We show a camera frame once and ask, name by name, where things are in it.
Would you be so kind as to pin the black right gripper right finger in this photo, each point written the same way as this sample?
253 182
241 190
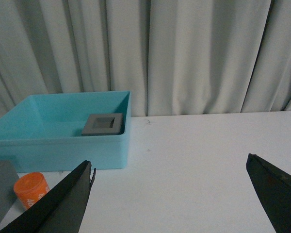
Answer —
273 188

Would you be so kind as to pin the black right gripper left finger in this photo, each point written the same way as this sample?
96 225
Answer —
62 209

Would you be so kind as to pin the orange cylinder part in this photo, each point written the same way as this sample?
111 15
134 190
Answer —
30 188

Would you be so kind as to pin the gray block with round hole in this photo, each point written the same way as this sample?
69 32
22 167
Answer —
8 177

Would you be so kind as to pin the gray block with square recess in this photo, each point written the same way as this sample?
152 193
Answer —
103 124

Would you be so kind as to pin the light blue plastic box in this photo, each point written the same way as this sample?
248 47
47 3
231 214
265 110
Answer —
43 132

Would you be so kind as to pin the white pleated curtain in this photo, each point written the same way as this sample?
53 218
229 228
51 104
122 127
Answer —
176 57

